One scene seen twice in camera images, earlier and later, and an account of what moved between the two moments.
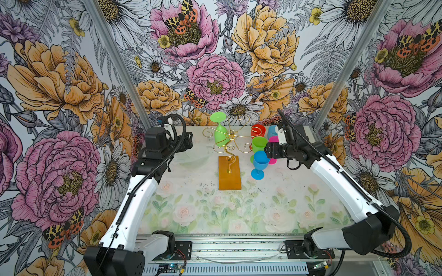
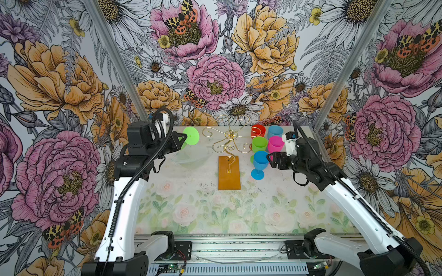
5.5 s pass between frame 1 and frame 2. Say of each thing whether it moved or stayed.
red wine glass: stayed
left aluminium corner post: stayed
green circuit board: stayed
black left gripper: moved
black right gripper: moved
